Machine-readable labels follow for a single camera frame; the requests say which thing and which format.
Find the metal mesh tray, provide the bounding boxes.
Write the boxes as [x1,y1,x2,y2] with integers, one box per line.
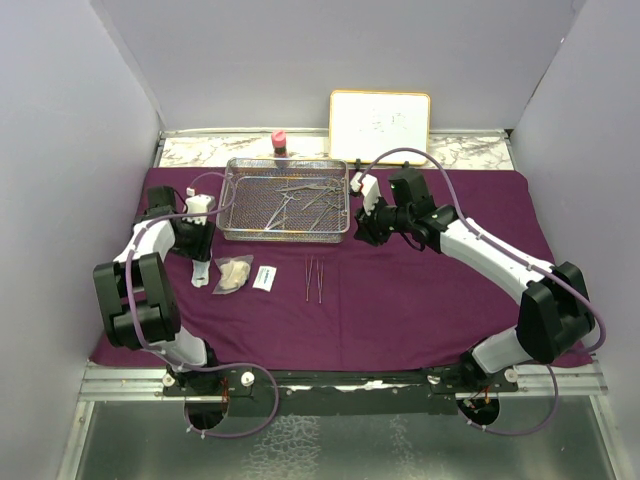
[216,158,350,244]

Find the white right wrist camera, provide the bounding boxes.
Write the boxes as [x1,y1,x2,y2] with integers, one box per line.
[349,172,381,216]

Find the aluminium frame rail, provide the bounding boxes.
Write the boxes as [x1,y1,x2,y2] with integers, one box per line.
[79,361,608,401]

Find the pink lid spice bottle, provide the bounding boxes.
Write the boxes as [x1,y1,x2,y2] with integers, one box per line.
[271,130,288,158]

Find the steel tweezers front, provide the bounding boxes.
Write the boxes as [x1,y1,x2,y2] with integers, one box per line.
[305,256,314,302]

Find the steel tweezers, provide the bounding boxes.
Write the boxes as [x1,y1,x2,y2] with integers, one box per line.
[316,258,324,304]
[305,256,314,302]

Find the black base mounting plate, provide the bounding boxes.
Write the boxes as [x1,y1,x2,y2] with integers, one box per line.
[162,366,518,418]

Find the steel forceps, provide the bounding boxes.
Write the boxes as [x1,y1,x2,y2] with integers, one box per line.
[265,192,301,230]

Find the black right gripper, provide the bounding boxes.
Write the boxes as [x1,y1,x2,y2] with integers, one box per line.
[353,194,412,246]

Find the purple cloth wrap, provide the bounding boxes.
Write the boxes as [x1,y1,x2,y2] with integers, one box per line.
[88,167,594,374]

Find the yellow framed whiteboard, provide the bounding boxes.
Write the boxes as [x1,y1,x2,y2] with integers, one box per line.
[328,90,431,164]

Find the white gauze bag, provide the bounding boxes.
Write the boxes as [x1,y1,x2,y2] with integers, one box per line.
[213,255,254,295]

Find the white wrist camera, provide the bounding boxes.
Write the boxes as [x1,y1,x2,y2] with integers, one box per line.
[349,172,381,216]
[182,194,216,226]

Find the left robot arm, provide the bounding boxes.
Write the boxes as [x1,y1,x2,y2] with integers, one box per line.
[93,186,222,395]

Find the steel clamp right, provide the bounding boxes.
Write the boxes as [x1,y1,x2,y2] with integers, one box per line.
[300,192,346,232]

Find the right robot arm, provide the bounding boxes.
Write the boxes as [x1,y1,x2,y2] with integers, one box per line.
[350,168,596,391]

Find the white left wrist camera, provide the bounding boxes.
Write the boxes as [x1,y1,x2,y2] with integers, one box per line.
[182,194,216,226]

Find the white blue label packet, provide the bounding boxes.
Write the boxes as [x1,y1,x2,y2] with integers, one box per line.
[252,265,277,292]

